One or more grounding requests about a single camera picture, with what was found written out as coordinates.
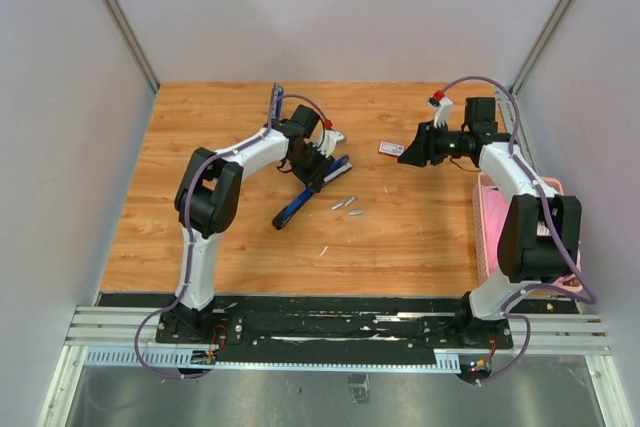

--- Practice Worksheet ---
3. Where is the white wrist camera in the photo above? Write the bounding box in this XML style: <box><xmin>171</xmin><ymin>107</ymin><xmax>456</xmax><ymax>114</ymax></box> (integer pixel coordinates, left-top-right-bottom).
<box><xmin>315</xmin><ymin>129</ymin><xmax>346</xmax><ymax>157</ymax></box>
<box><xmin>429</xmin><ymin>96</ymin><xmax>453</xmax><ymax>128</ymax></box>

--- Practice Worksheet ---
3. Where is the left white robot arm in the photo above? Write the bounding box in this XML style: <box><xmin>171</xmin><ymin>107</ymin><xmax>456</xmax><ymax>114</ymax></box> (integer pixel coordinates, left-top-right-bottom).
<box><xmin>174</xmin><ymin>105</ymin><xmax>346</xmax><ymax>343</ymax></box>

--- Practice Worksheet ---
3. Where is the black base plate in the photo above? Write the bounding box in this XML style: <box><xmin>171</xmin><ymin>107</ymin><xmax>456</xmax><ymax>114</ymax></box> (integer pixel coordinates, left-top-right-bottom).
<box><xmin>69</xmin><ymin>294</ymin><xmax>590</xmax><ymax>376</ymax></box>

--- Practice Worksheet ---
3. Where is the pink plastic basket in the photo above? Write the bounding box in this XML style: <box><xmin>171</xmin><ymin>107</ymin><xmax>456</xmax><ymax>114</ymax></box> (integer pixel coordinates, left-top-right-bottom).
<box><xmin>472</xmin><ymin>171</ymin><xmax>584</xmax><ymax>293</ymax></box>

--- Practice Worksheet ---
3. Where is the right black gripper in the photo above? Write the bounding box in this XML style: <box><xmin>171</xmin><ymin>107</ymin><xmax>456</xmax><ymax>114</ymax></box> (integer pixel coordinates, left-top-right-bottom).
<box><xmin>398</xmin><ymin>119</ymin><xmax>471</xmax><ymax>167</ymax></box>

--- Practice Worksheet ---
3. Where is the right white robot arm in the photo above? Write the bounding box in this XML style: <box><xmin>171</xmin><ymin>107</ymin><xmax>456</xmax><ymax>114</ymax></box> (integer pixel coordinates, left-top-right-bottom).
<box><xmin>398</xmin><ymin>91</ymin><xmax>582</xmax><ymax>347</ymax></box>

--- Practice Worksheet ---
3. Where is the grey cable duct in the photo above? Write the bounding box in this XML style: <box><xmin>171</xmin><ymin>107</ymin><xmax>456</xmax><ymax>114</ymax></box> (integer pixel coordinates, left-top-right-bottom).
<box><xmin>82</xmin><ymin>350</ymin><xmax>462</xmax><ymax>374</ymax></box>

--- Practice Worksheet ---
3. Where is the red staple box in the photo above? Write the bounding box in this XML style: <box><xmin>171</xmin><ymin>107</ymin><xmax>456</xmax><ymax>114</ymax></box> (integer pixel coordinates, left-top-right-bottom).
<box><xmin>378</xmin><ymin>141</ymin><xmax>405</xmax><ymax>158</ymax></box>

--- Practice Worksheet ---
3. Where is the pink cloth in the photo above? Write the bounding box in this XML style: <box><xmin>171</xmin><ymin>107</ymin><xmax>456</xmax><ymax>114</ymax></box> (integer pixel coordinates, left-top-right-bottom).
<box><xmin>481</xmin><ymin>186</ymin><xmax>509</xmax><ymax>273</ymax></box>

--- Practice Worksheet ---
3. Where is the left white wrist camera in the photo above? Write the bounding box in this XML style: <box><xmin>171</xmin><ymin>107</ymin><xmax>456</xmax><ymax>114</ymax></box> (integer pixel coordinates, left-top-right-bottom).
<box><xmin>315</xmin><ymin>129</ymin><xmax>346</xmax><ymax>157</ymax></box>

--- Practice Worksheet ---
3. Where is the blue stapler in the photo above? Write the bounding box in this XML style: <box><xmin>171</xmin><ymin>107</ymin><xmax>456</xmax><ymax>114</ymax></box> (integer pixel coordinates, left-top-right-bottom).
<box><xmin>269</xmin><ymin>83</ymin><xmax>284</xmax><ymax>124</ymax></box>
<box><xmin>272</xmin><ymin>155</ymin><xmax>352</xmax><ymax>230</ymax></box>

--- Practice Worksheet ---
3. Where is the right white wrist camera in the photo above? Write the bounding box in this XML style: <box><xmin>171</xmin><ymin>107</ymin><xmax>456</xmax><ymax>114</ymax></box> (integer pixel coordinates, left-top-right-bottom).
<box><xmin>429</xmin><ymin>96</ymin><xmax>453</xmax><ymax>128</ymax></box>

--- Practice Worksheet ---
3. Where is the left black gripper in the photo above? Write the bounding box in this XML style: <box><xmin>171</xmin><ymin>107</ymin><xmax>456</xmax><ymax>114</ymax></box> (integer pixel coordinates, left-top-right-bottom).
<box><xmin>289</xmin><ymin>142</ymin><xmax>335</xmax><ymax>193</ymax></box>

